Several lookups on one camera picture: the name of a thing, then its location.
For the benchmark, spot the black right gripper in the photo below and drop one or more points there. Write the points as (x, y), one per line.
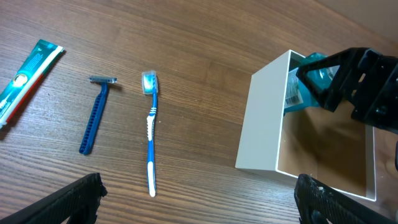
(375, 100)

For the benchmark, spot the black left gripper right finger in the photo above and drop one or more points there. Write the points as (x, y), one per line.
(319, 203)

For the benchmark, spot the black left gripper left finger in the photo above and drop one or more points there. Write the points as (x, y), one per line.
(77, 203)

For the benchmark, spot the blue mouthwash bottle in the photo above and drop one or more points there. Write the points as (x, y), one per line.
(297, 93)

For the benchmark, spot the blue disposable razor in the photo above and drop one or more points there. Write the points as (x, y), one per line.
(96, 113)

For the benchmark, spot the blue white toothbrush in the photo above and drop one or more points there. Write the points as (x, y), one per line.
(150, 87)

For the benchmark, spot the green white toothpaste tube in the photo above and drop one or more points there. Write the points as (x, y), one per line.
(34, 67)

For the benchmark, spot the white open box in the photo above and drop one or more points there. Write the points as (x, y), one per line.
(329, 146)

